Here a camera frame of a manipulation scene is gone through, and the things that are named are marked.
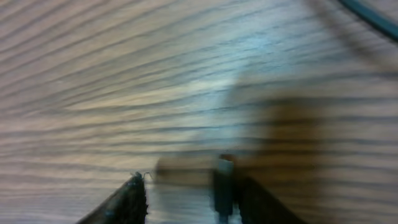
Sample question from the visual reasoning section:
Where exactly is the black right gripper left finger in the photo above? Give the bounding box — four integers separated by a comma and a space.
76, 172, 148, 224

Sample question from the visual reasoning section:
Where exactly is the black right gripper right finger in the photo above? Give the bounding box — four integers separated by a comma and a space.
236, 177, 307, 224

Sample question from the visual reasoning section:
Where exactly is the black USB charging cable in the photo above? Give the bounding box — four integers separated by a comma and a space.
213, 0, 398, 224

